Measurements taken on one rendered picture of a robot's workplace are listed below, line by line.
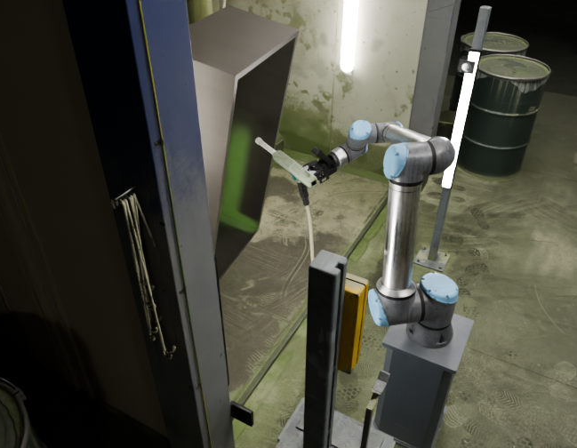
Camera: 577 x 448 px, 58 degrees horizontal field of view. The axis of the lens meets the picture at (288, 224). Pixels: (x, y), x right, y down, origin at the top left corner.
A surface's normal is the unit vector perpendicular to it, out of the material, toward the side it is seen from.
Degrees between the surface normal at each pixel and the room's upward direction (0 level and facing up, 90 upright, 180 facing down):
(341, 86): 90
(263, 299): 0
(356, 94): 90
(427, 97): 90
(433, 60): 90
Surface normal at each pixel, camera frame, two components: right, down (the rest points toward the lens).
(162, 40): 0.88, 0.29
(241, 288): 0.00, -0.81
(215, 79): -0.39, 0.55
